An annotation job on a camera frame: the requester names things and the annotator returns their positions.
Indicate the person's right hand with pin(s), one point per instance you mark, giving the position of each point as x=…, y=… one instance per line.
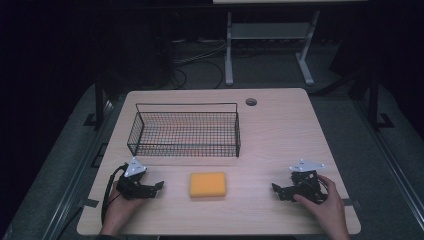
x=330, y=213

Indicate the person's left hand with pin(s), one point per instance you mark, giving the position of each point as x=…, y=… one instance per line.
x=116, y=211

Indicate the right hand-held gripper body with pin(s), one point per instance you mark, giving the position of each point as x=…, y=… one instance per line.
x=308, y=185

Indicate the black metal stand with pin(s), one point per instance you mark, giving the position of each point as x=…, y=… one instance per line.
x=375, y=100
x=99, y=100

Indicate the grey metal stand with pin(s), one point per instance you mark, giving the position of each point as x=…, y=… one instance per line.
x=269, y=31

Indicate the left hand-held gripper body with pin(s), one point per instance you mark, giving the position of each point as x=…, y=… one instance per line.
x=133, y=188

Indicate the grey tape strip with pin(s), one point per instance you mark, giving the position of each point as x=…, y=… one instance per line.
x=88, y=202
x=351, y=202

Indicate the yellow sponge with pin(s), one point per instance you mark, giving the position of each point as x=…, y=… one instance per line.
x=207, y=184

